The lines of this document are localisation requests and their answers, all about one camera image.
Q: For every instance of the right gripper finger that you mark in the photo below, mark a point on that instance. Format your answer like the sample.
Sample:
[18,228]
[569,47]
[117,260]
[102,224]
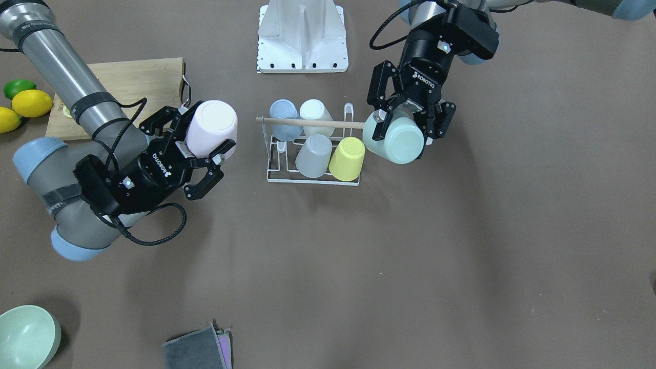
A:
[212,164]
[169,123]

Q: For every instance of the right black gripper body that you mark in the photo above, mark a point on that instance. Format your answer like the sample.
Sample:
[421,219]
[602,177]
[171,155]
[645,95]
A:
[151,173]

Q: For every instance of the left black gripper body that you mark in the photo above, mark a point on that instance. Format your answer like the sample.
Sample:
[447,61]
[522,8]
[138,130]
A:
[422,62]

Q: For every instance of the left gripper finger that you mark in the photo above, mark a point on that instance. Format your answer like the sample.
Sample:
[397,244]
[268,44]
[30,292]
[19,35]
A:
[435,121]
[376,96]

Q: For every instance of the green plastic cup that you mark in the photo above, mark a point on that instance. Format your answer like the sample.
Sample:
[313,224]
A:
[403,142]

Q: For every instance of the pink plastic cup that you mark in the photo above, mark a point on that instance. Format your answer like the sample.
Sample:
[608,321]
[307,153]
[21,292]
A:
[213,122]

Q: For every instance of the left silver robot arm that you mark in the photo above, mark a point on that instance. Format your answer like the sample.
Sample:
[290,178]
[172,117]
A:
[423,14]

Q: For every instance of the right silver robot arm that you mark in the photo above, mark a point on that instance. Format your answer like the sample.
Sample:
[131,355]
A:
[46,164]

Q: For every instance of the yellow plastic cup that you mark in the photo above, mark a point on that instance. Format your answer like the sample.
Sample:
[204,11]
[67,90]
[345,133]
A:
[347,160]

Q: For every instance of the white plastic cup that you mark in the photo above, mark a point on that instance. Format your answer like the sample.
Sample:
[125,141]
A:
[314,109]

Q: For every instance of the grey plastic cup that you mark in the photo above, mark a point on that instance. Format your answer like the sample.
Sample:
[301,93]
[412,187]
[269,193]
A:
[314,157]

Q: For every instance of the blue plastic cup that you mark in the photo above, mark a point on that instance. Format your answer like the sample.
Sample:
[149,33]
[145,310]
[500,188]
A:
[284,109]

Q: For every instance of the wooden cutting board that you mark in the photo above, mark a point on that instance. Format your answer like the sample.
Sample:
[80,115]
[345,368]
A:
[159,80]

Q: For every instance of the yellow lemon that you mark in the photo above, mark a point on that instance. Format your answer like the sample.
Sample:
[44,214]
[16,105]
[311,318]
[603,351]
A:
[9,120]
[32,103]

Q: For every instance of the green lime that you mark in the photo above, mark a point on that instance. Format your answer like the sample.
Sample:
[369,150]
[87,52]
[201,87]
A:
[16,86]

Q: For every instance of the grey folded cloth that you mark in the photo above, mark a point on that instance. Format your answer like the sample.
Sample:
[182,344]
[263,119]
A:
[205,348]

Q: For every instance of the green ceramic bowl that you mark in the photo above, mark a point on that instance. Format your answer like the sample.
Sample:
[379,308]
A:
[30,337]

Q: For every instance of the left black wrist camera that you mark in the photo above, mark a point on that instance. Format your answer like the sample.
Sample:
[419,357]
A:
[469,30]

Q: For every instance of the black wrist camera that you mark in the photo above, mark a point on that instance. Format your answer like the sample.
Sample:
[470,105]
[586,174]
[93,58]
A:
[469,30]
[97,185]

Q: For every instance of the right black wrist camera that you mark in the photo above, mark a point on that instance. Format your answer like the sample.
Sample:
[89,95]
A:
[97,185]

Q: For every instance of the white wire cup holder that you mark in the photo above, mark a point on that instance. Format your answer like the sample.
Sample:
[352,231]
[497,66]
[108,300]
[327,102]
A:
[281,167]

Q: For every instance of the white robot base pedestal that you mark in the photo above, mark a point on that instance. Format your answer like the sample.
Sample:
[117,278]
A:
[301,37]

